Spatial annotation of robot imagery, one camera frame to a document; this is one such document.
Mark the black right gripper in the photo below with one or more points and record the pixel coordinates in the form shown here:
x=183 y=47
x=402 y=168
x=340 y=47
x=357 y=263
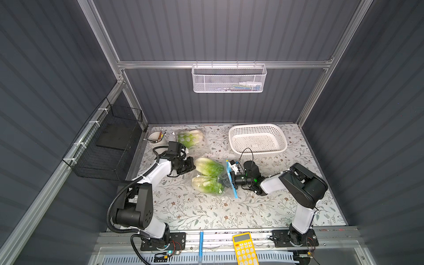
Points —
x=234 y=179

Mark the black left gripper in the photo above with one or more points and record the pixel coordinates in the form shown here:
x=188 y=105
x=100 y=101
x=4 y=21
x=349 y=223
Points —
x=185 y=164

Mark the clear zip-top bag blue seal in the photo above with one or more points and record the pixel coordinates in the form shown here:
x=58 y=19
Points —
x=228 y=191

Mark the chinese cabbage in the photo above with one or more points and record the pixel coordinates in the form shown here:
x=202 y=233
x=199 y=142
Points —
x=208 y=185
x=208 y=167
x=190 y=138

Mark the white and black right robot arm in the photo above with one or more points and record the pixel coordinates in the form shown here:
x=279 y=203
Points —
x=305 y=187

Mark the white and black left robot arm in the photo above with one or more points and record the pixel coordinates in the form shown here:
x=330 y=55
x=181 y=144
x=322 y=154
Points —
x=131 y=211

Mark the clear zip-top bag pink seal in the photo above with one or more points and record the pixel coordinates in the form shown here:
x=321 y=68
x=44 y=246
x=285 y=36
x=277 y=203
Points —
x=199 y=150

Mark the chinese cabbage in pink bag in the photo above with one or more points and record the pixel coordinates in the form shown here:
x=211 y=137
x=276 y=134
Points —
x=190 y=138

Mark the white cup pen holder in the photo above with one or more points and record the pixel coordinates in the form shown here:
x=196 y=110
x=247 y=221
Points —
x=157 y=140

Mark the white perforated plastic basket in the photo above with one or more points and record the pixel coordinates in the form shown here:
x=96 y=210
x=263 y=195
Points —
x=262 y=139

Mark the blue pen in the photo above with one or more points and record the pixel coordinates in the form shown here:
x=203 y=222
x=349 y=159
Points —
x=200 y=253

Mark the yellow calculator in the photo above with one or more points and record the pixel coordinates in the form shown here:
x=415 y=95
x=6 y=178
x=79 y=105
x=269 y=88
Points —
x=244 y=249

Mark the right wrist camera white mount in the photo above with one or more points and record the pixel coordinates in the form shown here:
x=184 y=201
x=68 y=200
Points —
x=235 y=167

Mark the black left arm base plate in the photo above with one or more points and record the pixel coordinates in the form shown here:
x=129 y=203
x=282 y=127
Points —
x=172 y=241

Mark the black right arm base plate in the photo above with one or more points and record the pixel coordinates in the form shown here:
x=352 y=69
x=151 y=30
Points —
x=292 y=238

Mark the white wire wall basket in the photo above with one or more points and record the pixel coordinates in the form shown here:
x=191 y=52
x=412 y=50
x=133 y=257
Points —
x=232 y=78

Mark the black wire mesh basket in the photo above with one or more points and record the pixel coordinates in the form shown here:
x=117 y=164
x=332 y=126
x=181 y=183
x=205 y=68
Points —
x=107 y=150

